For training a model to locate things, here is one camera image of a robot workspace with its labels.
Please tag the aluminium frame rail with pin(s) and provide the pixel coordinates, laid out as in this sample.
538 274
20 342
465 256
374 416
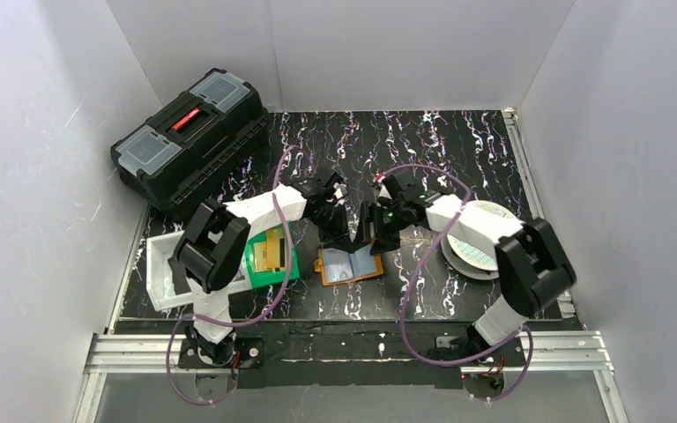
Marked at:
352 373

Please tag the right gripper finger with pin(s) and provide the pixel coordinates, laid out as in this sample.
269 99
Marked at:
384 243
364 233

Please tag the white foam tray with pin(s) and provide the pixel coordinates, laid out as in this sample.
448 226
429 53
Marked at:
168 289

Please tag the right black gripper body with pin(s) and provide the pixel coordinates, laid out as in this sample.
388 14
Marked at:
385 221

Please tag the green plastic bin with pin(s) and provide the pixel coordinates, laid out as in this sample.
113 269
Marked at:
259 279

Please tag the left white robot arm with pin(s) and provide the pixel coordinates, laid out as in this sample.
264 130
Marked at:
214 241

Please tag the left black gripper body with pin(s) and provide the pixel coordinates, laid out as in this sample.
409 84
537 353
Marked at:
329 216

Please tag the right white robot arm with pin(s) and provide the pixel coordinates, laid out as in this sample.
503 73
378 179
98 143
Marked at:
532 266

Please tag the orange leather card holder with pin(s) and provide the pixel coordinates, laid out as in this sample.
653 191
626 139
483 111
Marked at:
338 267

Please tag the black plastic toolbox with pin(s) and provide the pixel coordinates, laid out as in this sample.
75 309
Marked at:
181 155

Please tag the gold card in bin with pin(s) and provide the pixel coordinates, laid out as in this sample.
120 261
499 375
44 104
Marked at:
269 250

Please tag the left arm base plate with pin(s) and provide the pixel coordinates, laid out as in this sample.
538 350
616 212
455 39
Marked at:
229 353

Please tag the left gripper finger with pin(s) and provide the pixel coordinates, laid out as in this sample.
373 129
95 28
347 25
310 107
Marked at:
341 239
328 239

